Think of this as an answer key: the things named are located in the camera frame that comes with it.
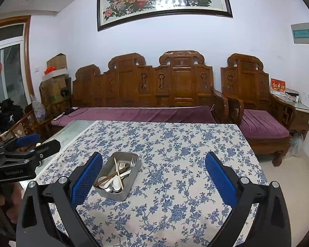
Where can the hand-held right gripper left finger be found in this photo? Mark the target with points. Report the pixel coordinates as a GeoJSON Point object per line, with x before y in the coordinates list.
{"type": "Point", "coordinates": [86, 177]}

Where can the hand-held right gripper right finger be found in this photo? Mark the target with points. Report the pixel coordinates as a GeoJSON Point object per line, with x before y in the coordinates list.
{"type": "Point", "coordinates": [220, 177]}

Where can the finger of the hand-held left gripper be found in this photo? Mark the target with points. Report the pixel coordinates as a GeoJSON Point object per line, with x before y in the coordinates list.
{"type": "Point", "coordinates": [47, 146]}
{"type": "Point", "coordinates": [27, 139]}

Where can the small white plastic spoon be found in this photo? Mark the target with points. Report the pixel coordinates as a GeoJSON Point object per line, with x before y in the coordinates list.
{"type": "Point", "coordinates": [102, 180]}

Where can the wooden chopstick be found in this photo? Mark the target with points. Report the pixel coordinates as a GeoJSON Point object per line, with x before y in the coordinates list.
{"type": "Point", "coordinates": [106, 179]}
{"type": "Point", "coordinates": [125, 169]}

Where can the round metal spoon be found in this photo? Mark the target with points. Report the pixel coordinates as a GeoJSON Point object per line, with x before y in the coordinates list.
{"type": "Point", "coordinates": [111, 189]}

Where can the long white plastic spoon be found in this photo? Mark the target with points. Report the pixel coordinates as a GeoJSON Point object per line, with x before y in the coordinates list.
{"type": "Point", "coordinates": [116, 184]}

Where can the rectangular metal tray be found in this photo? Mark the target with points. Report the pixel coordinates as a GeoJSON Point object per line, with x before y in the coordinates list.
{"type": "Point", "coordinates": [113, 196]}

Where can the person's left hand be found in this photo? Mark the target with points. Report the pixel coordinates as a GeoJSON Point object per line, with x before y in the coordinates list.
{"type": "Point", "coordinates": [15, 198]}

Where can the wooden side chair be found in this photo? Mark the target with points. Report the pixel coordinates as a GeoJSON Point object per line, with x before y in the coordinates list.
{"type": "Point", "coordinates": [28, 126]}

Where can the plastic bag on chair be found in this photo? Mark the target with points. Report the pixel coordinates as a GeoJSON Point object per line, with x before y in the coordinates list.
{"type": "Point", "coordinates": [38, 109]}

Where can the pile of black bags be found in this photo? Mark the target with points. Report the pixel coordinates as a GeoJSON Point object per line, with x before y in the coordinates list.
{"type": "Point", "coordinates": [9, 113]}

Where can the large cardboard box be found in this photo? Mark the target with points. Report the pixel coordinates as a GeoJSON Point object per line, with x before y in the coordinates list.
{"type": "Point", "coordinates": [52, 91]}

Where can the blue floral tablecloth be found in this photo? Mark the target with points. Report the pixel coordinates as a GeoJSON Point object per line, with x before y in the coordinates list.
{"type": "Point", "coordinates": [170, 211]}

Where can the glass sliding door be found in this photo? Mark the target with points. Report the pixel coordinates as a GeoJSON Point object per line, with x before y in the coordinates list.
{"type": "Point", "coordinates": [11, 77]}

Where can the white flat box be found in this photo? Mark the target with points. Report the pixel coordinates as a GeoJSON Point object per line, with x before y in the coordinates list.
{"type": "Point", "coordinates": [54, 76]}

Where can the purple armchair cushion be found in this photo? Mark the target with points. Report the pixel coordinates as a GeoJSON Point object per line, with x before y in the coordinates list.
{"type": "Point", "coordinates": [262, 123]}

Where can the red plastic item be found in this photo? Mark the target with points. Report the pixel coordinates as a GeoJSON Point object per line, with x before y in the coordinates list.
{"type": "Point", "coordinates": [50, 70]}

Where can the clear plastic bag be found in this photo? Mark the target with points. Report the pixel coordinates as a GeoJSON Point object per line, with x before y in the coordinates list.
{"type": "Point", "coordinates": [296, 145]}

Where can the small cardboard box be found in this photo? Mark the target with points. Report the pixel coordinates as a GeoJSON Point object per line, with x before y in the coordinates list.
{"type": "Point", "coordinates": [57, 61]}

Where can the purple sofa cushion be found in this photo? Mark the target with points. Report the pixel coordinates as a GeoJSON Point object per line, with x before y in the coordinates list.
{"type": "Point", "coordinates": [144, 114]}

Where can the carved wooden armchair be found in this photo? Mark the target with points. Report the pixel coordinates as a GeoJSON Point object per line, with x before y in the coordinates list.
{"type": "Point", "coordinates": [243, 82]}

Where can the wooden side table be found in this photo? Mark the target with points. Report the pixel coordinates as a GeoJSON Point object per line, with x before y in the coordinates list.
{"type": "Point", "coordinates": [302, 119]}

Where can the carved wooden sofa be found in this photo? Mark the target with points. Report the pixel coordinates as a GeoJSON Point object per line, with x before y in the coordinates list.
{"type": "Point", "coordinates": [180, 82]}

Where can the red desk calendar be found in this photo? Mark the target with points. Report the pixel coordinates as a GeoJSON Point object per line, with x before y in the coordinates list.
{"type": "Point", "coordinates": [278, 86]}

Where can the grey box on side table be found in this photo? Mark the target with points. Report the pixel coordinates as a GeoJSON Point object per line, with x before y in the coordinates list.
{"type": "Point", "coordinates": [291, 94]}

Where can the white box device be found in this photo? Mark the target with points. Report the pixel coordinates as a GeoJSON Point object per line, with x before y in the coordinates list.
{"type": "Point", "coordinates": [307, 100]}

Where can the framed peacock flower painting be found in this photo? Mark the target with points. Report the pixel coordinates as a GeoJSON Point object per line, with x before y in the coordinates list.
{"type": "Point", "coordinates": [157, 2]}

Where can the wooden door frame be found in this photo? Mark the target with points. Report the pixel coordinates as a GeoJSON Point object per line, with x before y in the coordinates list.
{"type": "Point", "coordinates": [27, 56]}

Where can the grey wall electrical panel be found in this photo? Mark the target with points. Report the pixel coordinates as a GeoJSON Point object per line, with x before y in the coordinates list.
{"type": "Point", "coordinates": [302, 33]}

